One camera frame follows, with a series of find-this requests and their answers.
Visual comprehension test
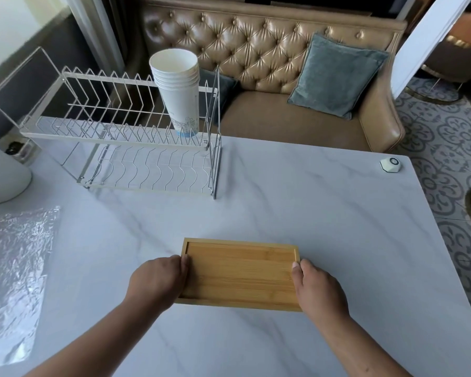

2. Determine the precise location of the grey-blue velvet cushion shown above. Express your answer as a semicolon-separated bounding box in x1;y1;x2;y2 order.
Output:
287;33;391;121

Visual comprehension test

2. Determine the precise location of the dark grey cushion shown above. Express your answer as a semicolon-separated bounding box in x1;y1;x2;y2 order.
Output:
198;68;241;123

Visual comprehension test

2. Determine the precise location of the printed white paper cup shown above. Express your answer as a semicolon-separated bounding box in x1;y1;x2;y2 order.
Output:
156;83;201;138

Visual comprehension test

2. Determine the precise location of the person's left forearm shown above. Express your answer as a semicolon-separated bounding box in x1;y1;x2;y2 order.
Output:
24;290;169;377

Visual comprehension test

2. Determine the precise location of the white hexagonal call button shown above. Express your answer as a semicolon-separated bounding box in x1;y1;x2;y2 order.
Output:
379;156;404;173

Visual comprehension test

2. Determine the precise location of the white slanted panel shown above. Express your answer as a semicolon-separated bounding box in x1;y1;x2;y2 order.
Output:
390;0;471;101

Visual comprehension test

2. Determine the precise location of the white round container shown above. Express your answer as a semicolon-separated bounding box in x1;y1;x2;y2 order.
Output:
0;139;33;205

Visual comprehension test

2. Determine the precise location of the person's right hand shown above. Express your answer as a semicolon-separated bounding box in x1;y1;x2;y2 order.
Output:
290;258;351;323

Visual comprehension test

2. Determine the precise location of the white wire dish rack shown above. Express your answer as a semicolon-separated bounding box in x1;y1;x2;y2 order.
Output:
20;66;223;200

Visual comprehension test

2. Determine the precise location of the clear plastic film sheet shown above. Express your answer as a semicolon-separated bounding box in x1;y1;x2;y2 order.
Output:
0;206;62;370

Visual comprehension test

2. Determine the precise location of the orange chair with gold frame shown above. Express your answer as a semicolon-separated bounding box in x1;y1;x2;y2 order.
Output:
406;12;471;105

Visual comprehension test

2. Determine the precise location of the rectangular wooden tray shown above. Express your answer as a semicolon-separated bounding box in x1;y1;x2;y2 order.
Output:
175;238;304;312

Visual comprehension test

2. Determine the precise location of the tan tufted leather sofa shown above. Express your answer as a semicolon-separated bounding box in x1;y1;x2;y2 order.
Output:
139;0;407;153

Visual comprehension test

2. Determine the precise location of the person's right forearm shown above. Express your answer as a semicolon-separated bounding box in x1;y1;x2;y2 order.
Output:
301;306;413;377

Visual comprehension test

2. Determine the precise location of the person's left hand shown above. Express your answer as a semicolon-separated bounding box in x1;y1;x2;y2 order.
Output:
126;255;192;311

